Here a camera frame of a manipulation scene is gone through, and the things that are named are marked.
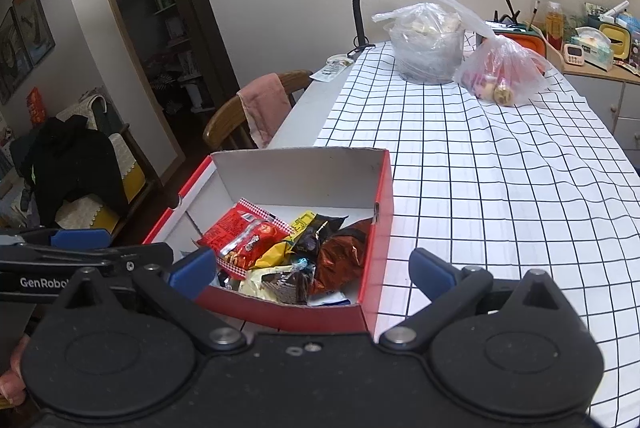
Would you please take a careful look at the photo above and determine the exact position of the red paper decoration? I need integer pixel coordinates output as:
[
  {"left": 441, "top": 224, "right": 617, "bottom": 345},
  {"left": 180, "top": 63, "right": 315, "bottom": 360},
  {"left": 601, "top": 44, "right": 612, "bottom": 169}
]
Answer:
[{"left": 26, "top": 87, "right": 46, "bottom": 126}]

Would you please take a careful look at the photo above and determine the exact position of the red cardboard box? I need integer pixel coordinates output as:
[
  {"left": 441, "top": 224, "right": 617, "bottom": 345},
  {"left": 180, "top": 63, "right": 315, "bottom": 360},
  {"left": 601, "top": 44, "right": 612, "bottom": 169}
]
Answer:
[{"left": 142, "top": 147, "right": 396, "bottom": 341}]

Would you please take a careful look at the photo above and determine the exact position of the black jacket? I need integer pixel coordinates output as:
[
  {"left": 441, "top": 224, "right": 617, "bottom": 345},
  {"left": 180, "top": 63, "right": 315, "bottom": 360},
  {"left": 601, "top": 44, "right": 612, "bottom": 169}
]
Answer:
[{"left": 20, "top": 115, "right": 128, "bottom": 229}]

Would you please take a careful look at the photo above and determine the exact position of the person's left hand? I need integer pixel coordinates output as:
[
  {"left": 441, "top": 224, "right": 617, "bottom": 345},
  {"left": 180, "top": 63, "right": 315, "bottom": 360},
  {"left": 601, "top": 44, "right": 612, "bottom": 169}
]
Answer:
[{"left": 0, "top": 333, "right": 32, "bottom": 409}]

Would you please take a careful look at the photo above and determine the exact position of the white green flat packet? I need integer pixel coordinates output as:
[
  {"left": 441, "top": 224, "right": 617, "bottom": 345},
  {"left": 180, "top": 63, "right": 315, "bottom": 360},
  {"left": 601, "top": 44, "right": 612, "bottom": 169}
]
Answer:
[{"left": 310, "top": 54, "right": 356, "bottom": 83}]

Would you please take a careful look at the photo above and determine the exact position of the white tube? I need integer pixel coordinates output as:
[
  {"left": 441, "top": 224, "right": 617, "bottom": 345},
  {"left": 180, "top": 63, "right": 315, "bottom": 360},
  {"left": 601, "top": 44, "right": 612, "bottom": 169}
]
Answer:
[{"left": 602, "top": 0, "right": 631, "bottom": 22}]

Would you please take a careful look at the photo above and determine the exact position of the framed wall picture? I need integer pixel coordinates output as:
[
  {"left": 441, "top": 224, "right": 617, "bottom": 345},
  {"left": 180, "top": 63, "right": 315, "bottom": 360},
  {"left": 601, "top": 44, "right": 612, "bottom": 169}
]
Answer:
[
  {"left": 11, "top": 0, "right": 56, "bottom": 69},
  {"left": 0, "top": 6, "right": 33, "bottom": 104}
]

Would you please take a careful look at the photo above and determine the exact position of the pink towel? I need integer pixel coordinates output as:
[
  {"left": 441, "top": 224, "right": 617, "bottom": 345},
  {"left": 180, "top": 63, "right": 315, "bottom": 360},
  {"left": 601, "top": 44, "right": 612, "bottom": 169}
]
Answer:
[{"left": 236, "top": 73, "right": 292, "bottom": 149}]

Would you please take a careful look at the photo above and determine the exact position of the dark brown snack packet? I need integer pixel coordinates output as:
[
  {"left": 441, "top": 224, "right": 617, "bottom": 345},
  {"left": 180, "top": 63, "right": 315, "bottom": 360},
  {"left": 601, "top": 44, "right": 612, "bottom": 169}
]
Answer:
[{"left": 262, "top": 271, "right": 316, "bottom": 305}]

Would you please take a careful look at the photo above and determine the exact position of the pale yellow snack packet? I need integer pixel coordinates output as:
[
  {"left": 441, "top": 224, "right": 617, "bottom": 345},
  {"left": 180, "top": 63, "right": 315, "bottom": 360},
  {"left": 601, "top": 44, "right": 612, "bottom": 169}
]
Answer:
[{"left": 239, "top": 265, "right": 301, "bottom": 304}]

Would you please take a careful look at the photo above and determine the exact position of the tissue pack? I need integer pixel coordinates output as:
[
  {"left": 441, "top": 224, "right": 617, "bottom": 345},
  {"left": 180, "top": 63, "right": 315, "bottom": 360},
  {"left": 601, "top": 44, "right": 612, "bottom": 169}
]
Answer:
[{"left": 570, "top": 27, "right": 615, "bottom": 72}]

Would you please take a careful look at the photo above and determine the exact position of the orange drink bottle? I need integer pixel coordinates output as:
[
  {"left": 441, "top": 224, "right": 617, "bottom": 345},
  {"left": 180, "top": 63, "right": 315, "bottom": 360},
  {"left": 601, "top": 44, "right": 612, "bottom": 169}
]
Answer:
[{"left": 546, "top": 2, "right": 563, "bottom": 49}]

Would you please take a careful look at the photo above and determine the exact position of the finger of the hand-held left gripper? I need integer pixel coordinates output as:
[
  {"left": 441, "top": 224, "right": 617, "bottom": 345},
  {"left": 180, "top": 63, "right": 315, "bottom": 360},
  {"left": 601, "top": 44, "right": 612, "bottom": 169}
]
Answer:
[
  {"left": 0, "top": 228, "right": 112, "bottom": 250},
  {"left": 0, "top": 243, "right": 175, "bottom": 277}
]

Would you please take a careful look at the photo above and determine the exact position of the red snack packet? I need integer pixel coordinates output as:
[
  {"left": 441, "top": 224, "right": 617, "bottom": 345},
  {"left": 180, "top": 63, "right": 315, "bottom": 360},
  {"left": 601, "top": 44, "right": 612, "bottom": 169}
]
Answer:
[{"left": 196, "top": 198, "right": 293, "bottom": 270}]

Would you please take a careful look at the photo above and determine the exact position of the white snack packet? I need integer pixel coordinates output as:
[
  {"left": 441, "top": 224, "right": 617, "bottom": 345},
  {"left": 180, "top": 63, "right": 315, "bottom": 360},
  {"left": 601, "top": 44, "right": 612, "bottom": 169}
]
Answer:
[{"left": 307, "top": 291, "right": 351, "bottom": 307}]

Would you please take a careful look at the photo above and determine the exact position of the yellow small snack packet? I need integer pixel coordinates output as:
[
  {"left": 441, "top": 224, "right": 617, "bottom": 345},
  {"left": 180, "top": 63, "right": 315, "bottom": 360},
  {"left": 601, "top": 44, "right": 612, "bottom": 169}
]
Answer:
[{"left": 255, "top": 209, "right": 317, "bottom": 270}]

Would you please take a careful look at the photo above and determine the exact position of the armchair with yellow cushion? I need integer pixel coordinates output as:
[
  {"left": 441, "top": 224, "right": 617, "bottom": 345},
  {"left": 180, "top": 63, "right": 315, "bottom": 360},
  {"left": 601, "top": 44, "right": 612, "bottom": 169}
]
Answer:
[{"left": 10, "top": 93, "right": 163, "bottom": 239}]

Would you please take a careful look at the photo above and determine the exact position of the orange collapsible container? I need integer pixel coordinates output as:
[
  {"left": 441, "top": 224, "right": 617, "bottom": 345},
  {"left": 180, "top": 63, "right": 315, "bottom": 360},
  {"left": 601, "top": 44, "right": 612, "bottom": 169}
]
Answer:
[{"left": 482, "top": 21, "right": 548, "bottom": 59}]

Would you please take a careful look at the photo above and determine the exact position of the grey wooden cabinet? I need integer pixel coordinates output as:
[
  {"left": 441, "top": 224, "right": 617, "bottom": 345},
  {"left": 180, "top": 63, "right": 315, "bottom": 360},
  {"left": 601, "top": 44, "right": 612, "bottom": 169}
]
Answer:
[{"left": 532, "top": 23, "right": 640, "bottom": 164}]

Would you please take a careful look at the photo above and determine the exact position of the orange-brown snack packet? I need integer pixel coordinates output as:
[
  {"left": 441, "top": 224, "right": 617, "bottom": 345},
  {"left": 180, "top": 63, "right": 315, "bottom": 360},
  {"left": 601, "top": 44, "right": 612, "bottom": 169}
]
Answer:
[{"left": 312, "top": 218, "right": 375, "bottom": 296}]

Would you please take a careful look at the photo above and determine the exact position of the black small snack packet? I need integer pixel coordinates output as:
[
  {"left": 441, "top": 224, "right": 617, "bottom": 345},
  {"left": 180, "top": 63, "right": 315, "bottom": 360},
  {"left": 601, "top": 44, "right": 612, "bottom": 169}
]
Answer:
[{"left": 290, "top": 214, "right": 348, "bottom": 259}]

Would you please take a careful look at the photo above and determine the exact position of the yellow box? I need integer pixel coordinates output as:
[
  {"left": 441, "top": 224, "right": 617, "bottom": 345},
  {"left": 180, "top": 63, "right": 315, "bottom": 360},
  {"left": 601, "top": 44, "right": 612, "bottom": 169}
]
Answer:
[{"left": 599, "top": 23, "right": 632, "bottom": 62}]

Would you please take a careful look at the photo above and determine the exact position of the grey plastic bag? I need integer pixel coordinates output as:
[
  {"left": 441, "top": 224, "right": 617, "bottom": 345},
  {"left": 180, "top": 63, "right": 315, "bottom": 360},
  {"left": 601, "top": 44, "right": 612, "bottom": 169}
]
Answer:
[{"left": 371, "top": 2, "right": 466, "bottom": 85}]

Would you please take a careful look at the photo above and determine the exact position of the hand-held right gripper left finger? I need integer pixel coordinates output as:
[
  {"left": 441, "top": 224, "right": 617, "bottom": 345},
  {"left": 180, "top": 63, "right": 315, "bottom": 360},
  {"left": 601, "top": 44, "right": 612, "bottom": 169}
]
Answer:
[{"left": 50, "top": 247, "right": 246, "bottom": 351}]

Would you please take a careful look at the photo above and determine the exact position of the clear plastic bag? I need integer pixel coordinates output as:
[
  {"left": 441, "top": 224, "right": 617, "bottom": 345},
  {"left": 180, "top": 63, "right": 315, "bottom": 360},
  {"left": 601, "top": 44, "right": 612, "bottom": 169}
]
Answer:
[{"left": 430, "top": 0, "right": 551, "bottom": 107}]

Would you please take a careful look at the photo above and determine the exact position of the round-backed wooden chair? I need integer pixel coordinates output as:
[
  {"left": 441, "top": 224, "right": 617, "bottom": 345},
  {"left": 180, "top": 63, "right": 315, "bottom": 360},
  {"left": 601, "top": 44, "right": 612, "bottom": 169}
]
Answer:
[{"left": 203, "top": 70, "right": 313, "bottom": 151}]

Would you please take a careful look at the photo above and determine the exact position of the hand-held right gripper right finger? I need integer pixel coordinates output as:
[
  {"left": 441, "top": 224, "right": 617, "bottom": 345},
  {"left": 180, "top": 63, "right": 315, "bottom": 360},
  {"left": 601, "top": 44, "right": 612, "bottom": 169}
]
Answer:
[{"left": 380, "top": 248, "right": 581, "bottom": 349}]

